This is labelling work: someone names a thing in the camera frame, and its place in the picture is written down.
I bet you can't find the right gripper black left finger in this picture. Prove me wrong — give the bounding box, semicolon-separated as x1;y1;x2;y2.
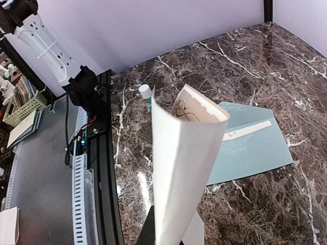
136;205;155;245

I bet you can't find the right black frame post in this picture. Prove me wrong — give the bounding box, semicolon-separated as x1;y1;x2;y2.
263;0;273;22

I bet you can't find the white paper sheet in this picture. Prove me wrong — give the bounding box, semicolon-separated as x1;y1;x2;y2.
152;85;230;244

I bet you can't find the black front table rail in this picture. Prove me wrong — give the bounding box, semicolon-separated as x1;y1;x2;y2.
87;70;124;244

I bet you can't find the small glue stick bottle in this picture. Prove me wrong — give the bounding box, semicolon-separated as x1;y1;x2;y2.
138;84;153;112

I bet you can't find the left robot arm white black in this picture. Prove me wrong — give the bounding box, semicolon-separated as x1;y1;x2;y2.
1;1;106;116

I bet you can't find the light blue envelope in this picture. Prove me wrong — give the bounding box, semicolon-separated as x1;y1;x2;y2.
208;102;293;185

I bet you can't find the white letter paper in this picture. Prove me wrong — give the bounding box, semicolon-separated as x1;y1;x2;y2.
222;120;272;141

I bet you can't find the green plastic basket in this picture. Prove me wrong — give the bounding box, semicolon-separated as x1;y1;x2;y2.
3;91;48;127

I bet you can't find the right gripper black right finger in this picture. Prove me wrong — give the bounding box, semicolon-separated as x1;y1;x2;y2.
182;211;204;245

